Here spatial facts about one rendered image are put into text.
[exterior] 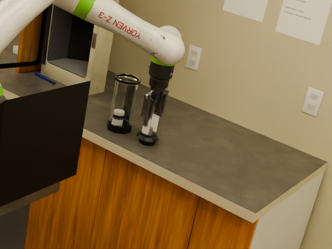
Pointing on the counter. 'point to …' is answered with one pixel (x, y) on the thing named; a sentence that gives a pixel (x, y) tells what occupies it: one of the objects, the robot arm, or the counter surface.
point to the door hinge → (46, 34)
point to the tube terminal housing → (56, 75)
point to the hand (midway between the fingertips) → (150, 125)
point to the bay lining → (69, 36)
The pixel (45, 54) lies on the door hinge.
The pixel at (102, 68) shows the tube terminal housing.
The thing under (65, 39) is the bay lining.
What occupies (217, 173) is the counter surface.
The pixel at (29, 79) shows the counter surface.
